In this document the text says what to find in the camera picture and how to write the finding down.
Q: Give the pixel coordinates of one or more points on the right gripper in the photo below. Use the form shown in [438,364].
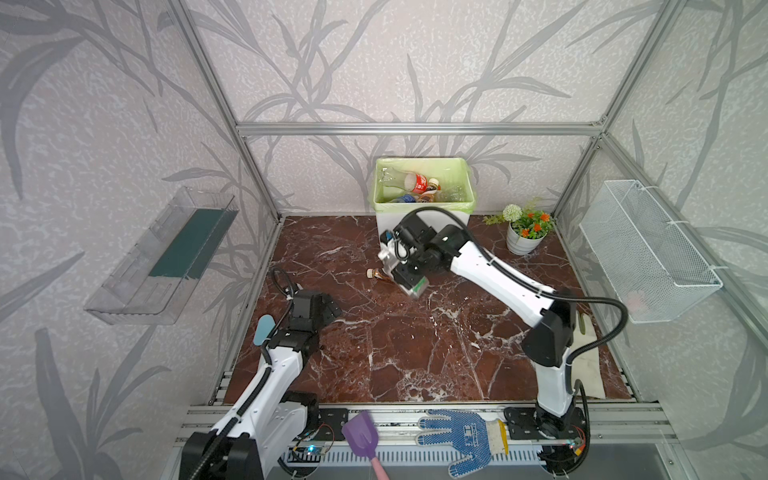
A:
[405,267]

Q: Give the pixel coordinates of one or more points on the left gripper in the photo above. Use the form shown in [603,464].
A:
[327,308]

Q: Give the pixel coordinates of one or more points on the lime label tea bottle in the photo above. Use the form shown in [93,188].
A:
[417,286]

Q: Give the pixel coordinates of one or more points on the brown gold coffee bottle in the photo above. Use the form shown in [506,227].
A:
[378,274]

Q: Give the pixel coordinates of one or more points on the clear unlabelled plastic bottle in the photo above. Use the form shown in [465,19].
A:
[454,194]

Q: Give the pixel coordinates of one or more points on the red label cola bottle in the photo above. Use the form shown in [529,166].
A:
[408,181]

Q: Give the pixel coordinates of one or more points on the blue label Pocari bottle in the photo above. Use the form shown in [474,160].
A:
[406,198]

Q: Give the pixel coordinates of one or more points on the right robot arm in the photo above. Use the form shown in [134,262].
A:
[551,318]

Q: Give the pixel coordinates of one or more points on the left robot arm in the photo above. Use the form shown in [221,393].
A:
[249,441]

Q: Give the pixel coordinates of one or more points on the green bin liner bag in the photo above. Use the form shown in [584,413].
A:
[449,171]

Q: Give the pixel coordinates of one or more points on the teal plastic spatula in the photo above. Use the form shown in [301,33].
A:
[264,328]

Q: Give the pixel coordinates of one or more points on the white pot flower plant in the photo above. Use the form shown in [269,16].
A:
[526,226]

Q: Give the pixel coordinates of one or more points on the purple plastic scoop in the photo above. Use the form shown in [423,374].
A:
[362,437]

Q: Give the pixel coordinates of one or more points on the green circuit board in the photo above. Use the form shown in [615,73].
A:
[310,453]

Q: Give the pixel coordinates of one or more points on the blue dotted work glove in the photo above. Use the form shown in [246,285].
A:
[477,440]

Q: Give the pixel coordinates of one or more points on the cream rubber glove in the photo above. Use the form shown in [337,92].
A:
[586,367]

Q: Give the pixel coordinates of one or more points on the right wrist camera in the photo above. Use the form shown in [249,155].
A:
[391,254]

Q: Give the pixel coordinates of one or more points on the clear acrylic wall shelf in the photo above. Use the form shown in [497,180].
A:
[159,274]

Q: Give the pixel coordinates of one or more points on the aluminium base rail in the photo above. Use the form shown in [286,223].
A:
[610,422]

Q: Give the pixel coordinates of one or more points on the white wire mesh basket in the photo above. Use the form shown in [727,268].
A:
[652,265]

